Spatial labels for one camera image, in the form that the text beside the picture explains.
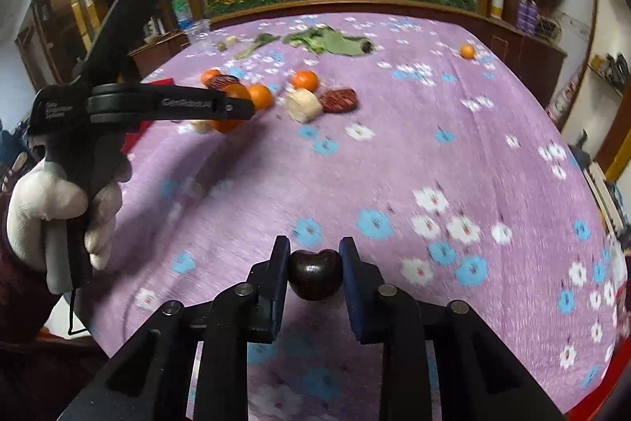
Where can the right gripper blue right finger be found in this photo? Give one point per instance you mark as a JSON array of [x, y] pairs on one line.
[[361, 290]]

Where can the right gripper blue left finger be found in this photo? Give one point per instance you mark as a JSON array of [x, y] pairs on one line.
[[269, 279]]

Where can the dark cherry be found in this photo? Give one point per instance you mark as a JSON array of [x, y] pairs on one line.
[[315, 276]]

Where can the orange tangerine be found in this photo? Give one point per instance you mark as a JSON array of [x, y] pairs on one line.
[[307, 80], [226, 126], [209, 75], [261, 96], [236, 90]]

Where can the beige sugarcane piece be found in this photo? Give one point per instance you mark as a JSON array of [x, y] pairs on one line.
[[303, 106]]

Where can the dark red jujube date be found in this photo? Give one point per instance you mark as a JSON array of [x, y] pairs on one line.
[[339, 101]]

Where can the white gloved left hand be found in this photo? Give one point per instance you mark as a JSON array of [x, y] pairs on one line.
[[42, 202]]

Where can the clear plastic jar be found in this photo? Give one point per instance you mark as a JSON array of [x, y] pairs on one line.
[[199, 35]]

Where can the green label plastic bottle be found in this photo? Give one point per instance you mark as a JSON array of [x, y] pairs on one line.
[[182, 12]]

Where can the purple floral tablecloth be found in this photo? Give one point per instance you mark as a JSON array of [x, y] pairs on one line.
[[448, 175]]

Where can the small green vegetable stalk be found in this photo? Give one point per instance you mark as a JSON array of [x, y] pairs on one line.
[[259, 41]]

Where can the green leafy vegetable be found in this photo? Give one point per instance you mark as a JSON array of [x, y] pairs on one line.
[[320, 40]]

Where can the small far tangerine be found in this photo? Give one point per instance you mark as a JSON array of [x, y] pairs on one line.
[[467, 51]]

